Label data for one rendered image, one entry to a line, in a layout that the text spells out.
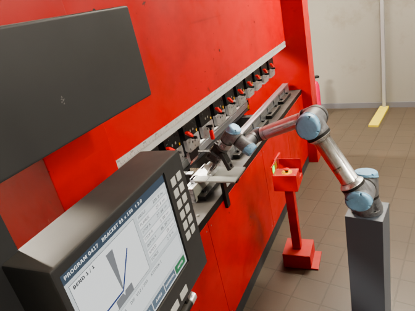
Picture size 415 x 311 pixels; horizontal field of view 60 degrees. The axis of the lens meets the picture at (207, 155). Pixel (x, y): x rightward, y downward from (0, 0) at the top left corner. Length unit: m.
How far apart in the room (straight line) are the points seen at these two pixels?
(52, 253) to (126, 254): 0.16
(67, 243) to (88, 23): 0.39
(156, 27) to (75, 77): 1.23
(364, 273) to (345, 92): 4.11
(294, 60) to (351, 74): 2.02
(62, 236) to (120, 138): 0.93
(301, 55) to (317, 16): 1.95
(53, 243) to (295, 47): 3.55
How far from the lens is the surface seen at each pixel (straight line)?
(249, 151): 1.93
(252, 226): 2.67
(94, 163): 1.18
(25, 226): 1.32
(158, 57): 1.86
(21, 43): 0.63
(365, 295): 2.35
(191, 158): 2.12
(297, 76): 4.05
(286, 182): 2.48
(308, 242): 2.93
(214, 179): 2.07
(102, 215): 0.71
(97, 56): 0.74
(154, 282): 0.86
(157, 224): 0.85
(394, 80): 5.83
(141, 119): 1.70
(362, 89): 5.94
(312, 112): 1.74
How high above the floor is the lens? 1.92
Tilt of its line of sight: 22 degrees down
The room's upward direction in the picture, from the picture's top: 13 degrees counter-clockwise
